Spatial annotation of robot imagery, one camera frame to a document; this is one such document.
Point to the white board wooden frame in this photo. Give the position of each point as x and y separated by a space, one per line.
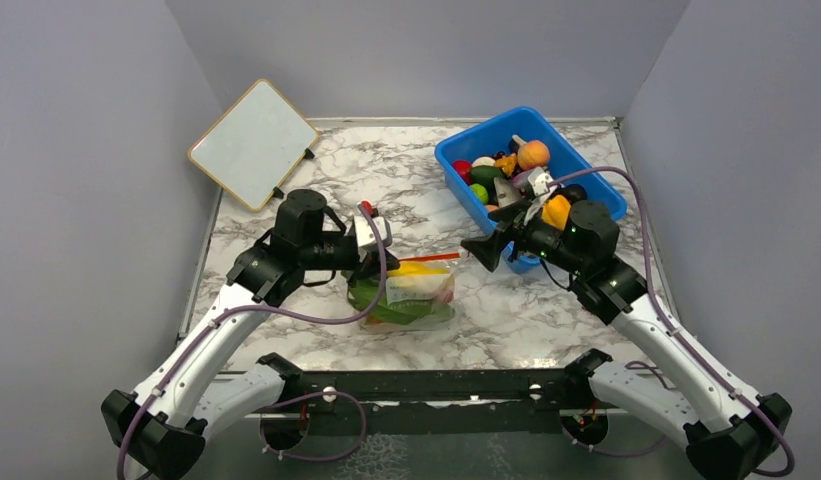
254 146

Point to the dark fake plum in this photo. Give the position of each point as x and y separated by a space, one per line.
574 193

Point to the red fake pepper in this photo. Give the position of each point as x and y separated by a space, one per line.
445 292

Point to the green fake leafy vegetable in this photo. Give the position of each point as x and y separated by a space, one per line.
407 303

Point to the red fake apple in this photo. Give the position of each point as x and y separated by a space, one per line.
463 169

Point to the fake peach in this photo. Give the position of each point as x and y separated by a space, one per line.
533 154

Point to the yellow fake bell pepper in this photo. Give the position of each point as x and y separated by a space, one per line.
555 212

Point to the white fake garlic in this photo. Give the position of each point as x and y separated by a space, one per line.
484 161

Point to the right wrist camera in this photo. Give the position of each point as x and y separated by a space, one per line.
541 185

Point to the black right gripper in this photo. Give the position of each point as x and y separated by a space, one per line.
488 247

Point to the purple fake onion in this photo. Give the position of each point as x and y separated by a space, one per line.
524 180

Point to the blue plastic bin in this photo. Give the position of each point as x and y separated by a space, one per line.
510 142

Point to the clear zip top bag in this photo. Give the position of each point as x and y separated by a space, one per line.
449 260

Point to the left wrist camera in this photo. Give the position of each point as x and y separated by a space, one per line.
367 223

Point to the grey fake fish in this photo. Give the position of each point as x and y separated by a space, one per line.
505 192

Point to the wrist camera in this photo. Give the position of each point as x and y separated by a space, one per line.
541 185
367 223

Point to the green fake lime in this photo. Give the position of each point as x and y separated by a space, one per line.
480 192

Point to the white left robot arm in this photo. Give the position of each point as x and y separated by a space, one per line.
164 423

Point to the black mounting rail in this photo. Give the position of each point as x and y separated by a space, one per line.
421 402

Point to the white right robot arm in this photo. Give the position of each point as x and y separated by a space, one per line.
726 428

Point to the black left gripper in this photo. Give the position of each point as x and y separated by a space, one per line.
374 262

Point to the yellow fake squash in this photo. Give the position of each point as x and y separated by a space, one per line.
415 269

